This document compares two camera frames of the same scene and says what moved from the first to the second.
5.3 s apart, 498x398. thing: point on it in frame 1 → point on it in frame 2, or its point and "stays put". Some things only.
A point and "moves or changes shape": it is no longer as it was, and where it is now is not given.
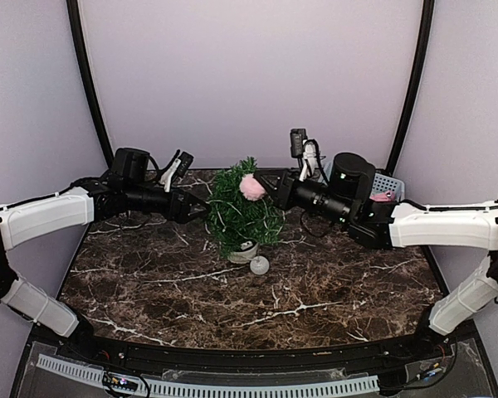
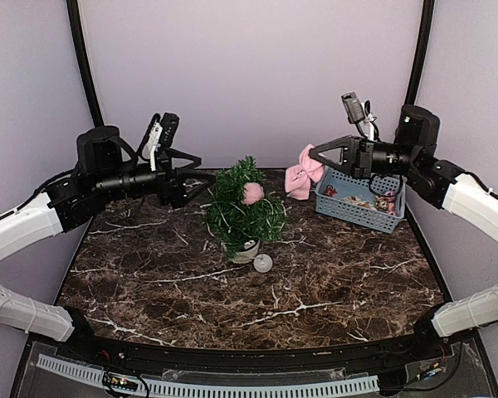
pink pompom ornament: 251,188 moves or changes shape
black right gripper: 284,192 → 357,155
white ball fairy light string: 259,264 moves or changes shape
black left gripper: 180,215 → 174,194
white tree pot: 244,256 stays put
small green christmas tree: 232,220 stays put
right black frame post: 424,43 stays put
